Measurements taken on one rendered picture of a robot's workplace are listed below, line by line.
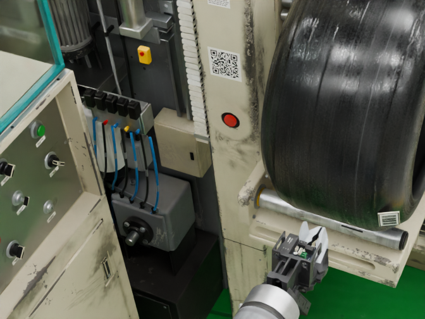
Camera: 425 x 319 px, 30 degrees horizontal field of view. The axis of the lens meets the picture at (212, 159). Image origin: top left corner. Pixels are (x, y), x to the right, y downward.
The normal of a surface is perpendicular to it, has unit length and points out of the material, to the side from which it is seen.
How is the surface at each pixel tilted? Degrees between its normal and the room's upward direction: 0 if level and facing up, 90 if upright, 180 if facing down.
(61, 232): 0
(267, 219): 0
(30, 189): 90
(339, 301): 0
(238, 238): 90
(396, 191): 92
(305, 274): 83
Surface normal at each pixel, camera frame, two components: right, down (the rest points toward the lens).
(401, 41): -0.05, -0.22
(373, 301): -0.09, -0.71
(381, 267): -0.45, 0.65
